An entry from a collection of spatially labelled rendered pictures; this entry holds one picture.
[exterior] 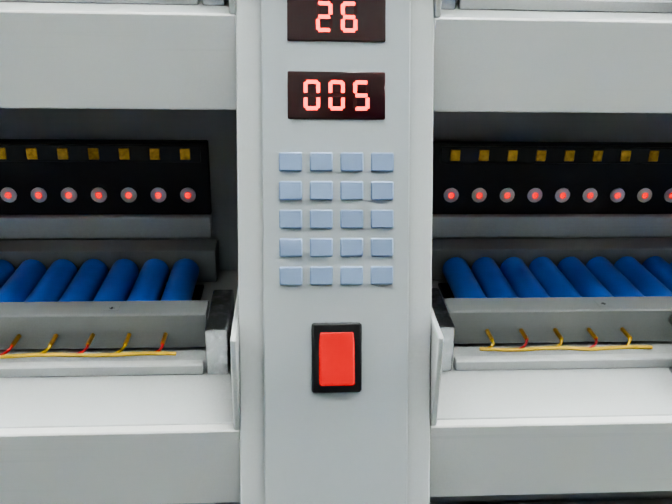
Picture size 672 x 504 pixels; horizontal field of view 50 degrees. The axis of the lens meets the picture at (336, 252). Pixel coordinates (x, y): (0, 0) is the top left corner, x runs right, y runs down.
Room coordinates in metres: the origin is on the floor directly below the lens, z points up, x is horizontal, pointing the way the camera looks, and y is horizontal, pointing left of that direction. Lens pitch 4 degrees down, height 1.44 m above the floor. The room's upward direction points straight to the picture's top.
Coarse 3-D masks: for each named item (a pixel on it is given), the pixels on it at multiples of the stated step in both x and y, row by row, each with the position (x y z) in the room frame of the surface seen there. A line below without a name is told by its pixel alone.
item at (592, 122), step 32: (0, 128) 0.53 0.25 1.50; (32, 128) 0.53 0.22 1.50; (64, 128) 0.53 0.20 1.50; (96, 128) 0.54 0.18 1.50; (128, 128) 0.54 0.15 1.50; (160, 128) 0.54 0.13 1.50; (192, 128) 0.54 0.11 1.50; (224, 128) 0.54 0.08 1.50; (448, 128) 0.55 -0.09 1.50; (480, 128) 0.55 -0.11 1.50; (512, 128) 0.56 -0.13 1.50; (544, 128) 0.56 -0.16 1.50; (576, 128) 0.56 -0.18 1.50; (608, 128) 0.56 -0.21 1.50; (640, 128) 0.56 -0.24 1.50; (224, 160) 0.54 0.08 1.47; (224, 192) 0.54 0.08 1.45; (224, 224) 0.54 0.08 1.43; (224, 256) 0.54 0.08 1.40
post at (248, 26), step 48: (240, 0) 0.34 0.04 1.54; (432, 0) 0.35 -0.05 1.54; (240, 48) 0.34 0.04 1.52; (432, 48) 0.35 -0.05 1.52; (240, 96) 0.34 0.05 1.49; (432, 96) 0.35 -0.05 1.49; (240, 144) 0.34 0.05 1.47; (432, 144) 0.35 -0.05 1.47; (240, 192) 0.34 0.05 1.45; (432, 192) 0.35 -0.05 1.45; (240, 240) 0.34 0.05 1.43; (240, 288) 0.34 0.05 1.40; (240, 336) 0.34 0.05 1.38; (240, 384) 0.34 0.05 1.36; (240, 432) 0.34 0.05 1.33; (240, 480) 0.34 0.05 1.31
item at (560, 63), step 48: (480, 0) 0.40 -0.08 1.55; (528, 0) 0.40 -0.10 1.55; (576, 0) 0.40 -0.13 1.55; (624, 0) 0.40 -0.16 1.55; (480, 48) 0.36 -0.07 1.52; (528, 48) 0.36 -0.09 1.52; (576, 48) 0.36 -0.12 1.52; (624, 48) 0.36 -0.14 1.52; (480, 96) 0.36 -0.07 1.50; (528, 96) 0.37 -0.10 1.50; (576, 96) 0.37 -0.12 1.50; (624, 96) 0.37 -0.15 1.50
